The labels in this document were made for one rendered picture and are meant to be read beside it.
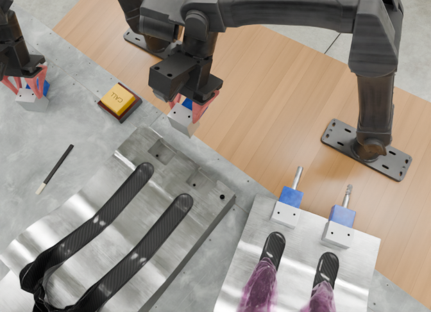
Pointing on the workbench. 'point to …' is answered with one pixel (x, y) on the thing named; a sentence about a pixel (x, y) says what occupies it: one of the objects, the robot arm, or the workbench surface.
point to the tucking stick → (54, 169)
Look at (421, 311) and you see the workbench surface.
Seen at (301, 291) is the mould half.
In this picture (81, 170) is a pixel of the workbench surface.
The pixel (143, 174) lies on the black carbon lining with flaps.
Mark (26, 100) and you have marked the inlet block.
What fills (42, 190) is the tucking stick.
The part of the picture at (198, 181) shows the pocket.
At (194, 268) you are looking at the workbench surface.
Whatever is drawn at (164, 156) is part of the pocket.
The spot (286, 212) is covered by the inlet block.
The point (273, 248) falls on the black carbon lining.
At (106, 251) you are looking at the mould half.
